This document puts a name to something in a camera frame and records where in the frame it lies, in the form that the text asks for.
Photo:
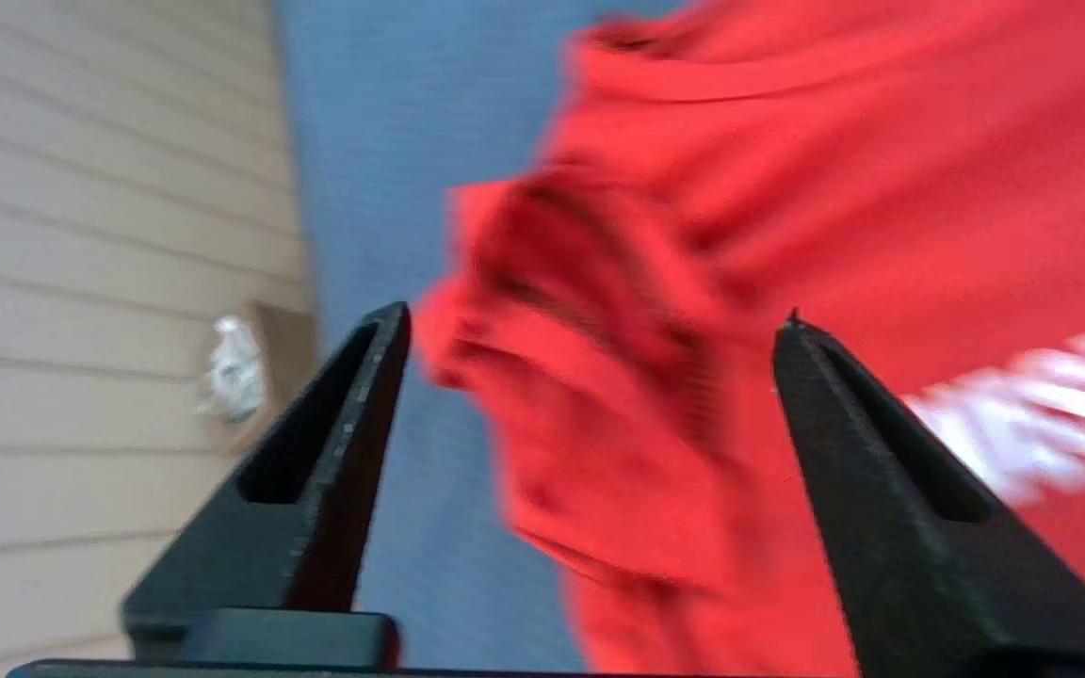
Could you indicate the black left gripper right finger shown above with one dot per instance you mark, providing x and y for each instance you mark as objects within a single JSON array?
[{"x": 910, "y": 565}]

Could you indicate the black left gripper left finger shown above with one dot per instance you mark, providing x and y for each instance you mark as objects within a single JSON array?
[{"x": 307, "y": 546}]

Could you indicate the red printed t-shirt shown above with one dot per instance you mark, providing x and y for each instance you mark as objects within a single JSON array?
[{"x": 787, "y": 188}]

